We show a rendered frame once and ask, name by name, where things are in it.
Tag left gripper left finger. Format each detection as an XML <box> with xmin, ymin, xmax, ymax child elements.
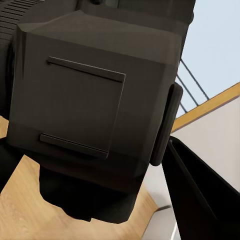
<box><xmin>0</xmin><ymin>137</ymin><xmax>24</xmax><ymax>193</ymax></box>

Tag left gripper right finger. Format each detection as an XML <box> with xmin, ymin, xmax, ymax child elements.
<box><xmin>161</xmin><ymin>136</ymin><xmax>240</xmax><ymax>240</ymax></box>

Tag digital camera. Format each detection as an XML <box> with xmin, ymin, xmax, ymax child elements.
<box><xmin>0</xmin><ymin>0</ymin><xmax>196</xmax><ymax>224</ymax></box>

